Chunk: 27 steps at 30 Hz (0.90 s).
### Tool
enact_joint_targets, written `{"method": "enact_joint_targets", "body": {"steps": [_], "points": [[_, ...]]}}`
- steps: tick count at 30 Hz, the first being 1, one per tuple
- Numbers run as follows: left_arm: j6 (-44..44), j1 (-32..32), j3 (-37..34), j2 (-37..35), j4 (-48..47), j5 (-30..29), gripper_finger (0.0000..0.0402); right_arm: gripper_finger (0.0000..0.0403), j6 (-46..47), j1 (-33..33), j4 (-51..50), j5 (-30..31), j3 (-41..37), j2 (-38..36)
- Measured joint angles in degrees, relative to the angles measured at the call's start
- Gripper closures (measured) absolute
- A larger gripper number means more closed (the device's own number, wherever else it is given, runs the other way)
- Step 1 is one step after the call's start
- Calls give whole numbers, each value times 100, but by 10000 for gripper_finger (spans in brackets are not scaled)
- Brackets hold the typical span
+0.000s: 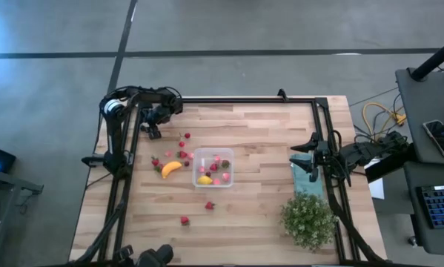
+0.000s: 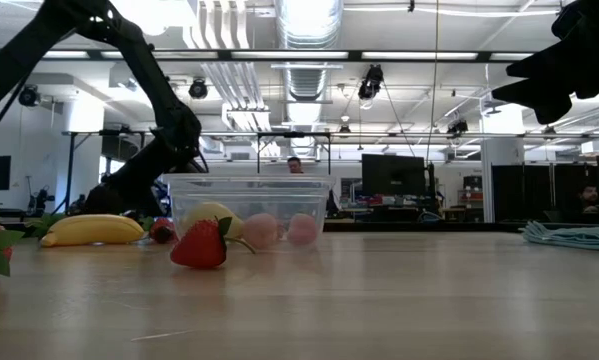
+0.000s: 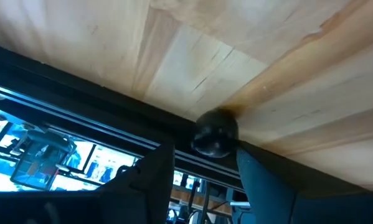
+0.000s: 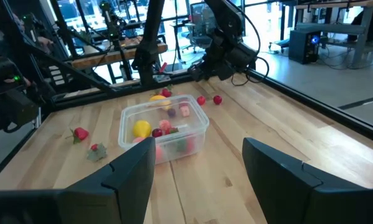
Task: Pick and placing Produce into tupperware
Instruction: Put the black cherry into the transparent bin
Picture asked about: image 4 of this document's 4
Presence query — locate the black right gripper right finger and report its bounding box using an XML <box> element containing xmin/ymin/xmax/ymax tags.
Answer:
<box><xmin>242</xmin><ymin>137</ymin><xmax>373</xmax><ymax>224</ymax></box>

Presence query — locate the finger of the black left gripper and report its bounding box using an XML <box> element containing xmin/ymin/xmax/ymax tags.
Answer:
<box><xmin>215</xmin><ymin>58</ymin><xmax>237</xmax><ymax>82</ymax></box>
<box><xmin>187</xmin><ymin>62</ymin><xmax>209</xmax><ymax>83</ymax></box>

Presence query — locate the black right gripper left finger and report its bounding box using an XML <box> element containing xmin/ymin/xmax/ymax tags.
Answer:
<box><xmin>0</xmin><ymin>136</ymin><xmax>157</xmax><ymax>224</ymax></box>

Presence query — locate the yellow toy banana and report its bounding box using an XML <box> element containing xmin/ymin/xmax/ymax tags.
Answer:
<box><xmin>148</xmin><ymin>94</ymin><xmax>172</xmax><ymax>111</ymax></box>

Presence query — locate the clear plastic tupperware container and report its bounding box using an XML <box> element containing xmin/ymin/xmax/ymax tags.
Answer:
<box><xmin>118</xmin><ymin>94</ymin><xmax>210</xmax><ymax>165</ymax></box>

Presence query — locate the pink toy peach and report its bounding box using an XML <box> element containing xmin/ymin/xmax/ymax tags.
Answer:
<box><xmin>158</xmin><ymin>119</ymin><xmax>172</xmax><ymax>131</ymax></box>

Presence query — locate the yellow toy lemon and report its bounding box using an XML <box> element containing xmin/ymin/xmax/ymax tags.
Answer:
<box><xmin>132</xmin><ymin>119</ymin><xmax>153</xmax><ymax>139</ymax></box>

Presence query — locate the black office chair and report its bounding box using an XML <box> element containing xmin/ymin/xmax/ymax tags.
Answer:
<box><xmin>188</xmin><ymin>2</ymin><xmax>220</xmax><ymax>54</ymax></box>

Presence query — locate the black computer tower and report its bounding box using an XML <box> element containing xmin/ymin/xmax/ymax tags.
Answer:
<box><xmin>288</xmin><ymin>29</ymin><xmax>322</xmax><ymax>65</ymax></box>

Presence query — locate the wooden workbench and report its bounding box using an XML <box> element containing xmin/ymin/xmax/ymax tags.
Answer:
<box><xmin>70</xmin><ymin>35</ymin><xmax>169</xmax><ymax>71</ymax></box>

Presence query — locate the grey metal desk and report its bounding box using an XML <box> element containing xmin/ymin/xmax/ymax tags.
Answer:
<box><xmin>294</xmin><ymin>0</ymin><xmax>373</xmax><ymax>70</ymax></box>

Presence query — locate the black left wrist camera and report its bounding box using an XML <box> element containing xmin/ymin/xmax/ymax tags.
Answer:
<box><xmin>231</xmin><ymin>42</ymin><xmax>259</xmax><ymax>72</ymax></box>

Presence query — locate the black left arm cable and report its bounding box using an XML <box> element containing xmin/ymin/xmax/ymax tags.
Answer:
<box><xmin>229</xmin><ymin>9</ymin><xmax>270</xmax><ymax>87</ymax></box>

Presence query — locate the black aluminium table frame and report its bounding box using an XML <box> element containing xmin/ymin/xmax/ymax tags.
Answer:
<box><xmin>0</xmin><ymin>30</ymin><xmax>373</xmax><ymax>187</ymax></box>

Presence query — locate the black leader arm handle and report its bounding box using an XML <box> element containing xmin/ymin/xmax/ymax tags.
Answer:
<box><xmin>0</xmin><ymin>40</ymin><xmax>57</xmax><ymax>133</ymax></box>

